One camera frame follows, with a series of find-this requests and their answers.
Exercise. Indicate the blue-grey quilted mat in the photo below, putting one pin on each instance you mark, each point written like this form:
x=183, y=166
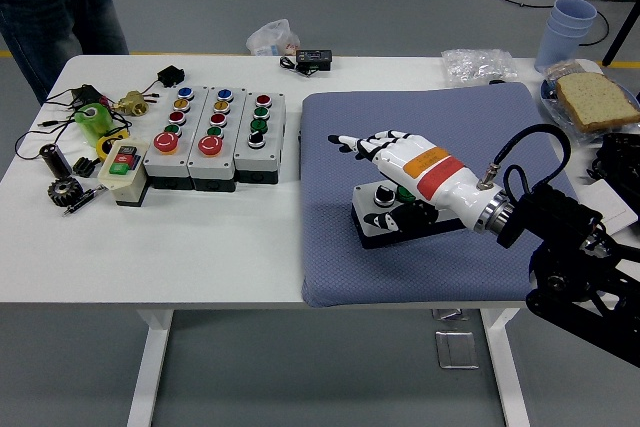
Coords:
x=350, y=272

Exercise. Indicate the green cylinder roll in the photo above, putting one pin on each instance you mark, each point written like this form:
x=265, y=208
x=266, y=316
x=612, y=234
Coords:
x=95, y=122

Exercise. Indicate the black slanted pole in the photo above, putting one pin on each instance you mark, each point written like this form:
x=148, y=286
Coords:
x=620, y=32

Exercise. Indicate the slice of bread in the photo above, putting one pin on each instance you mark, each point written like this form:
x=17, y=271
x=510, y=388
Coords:
x=595, y=99

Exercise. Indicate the large metal floor plate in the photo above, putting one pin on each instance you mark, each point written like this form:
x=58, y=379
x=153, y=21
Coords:
x=456, y=349

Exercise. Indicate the black cylindrical capacitor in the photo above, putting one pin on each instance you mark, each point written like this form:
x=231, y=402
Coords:
x=54, y=159

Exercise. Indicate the small black electronic module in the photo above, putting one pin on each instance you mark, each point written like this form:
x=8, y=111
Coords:
x=87, y=94

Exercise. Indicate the five-button emergency stop box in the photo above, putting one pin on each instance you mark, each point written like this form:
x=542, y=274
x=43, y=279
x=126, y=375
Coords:
x=210, y=167
x=160, y=164

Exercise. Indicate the four-button control box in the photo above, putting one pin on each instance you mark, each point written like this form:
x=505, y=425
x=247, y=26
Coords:
x=367, y=207
x=255, y=159

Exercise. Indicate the black metal gear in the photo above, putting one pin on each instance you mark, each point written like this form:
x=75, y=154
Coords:
x=65, y=193

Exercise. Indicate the clear bag of small parts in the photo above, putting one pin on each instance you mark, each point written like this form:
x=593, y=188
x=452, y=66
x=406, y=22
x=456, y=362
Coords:
x=475, y=67

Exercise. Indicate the light blue plastic cup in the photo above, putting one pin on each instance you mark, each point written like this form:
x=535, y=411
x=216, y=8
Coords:
x=565, y=31
x=555, y=52
x=574, y=9

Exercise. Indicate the black metal pen tool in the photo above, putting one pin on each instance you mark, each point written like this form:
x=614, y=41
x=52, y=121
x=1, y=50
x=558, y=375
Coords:
x=80, y=203

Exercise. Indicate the white card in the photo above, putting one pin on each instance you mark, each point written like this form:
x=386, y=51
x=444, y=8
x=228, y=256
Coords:
x=615, y=207

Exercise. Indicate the black finned heat sink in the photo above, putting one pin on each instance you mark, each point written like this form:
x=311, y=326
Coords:
x=86, y=167

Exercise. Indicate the yellow tape roll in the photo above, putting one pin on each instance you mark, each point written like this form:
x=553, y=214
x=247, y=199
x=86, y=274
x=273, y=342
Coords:
x=102, y=147

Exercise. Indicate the cream red-green switch box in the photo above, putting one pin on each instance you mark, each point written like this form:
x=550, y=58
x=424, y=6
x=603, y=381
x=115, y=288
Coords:
x=125, y=187

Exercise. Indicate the clear plastic bread bag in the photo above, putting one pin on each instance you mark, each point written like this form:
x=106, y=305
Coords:
x=552, y=107

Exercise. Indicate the brass valve fitting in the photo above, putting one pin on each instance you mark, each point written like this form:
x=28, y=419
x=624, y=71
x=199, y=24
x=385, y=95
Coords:
x=132, y=103

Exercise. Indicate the black metal machine part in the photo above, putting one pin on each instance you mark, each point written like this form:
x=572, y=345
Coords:
x=620, y=157

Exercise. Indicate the white table leg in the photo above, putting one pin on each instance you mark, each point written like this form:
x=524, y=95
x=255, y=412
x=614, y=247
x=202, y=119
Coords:
x=150, y=372
x=507, y=372

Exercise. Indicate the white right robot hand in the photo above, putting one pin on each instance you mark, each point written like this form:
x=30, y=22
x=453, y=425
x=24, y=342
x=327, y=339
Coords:
x=430, y=167

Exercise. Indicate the white plastic bag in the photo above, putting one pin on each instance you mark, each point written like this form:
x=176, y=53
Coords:
x=272, y=39

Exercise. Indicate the small metal floor plate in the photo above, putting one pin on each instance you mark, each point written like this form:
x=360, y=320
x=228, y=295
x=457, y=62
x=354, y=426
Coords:
x=450, y=314

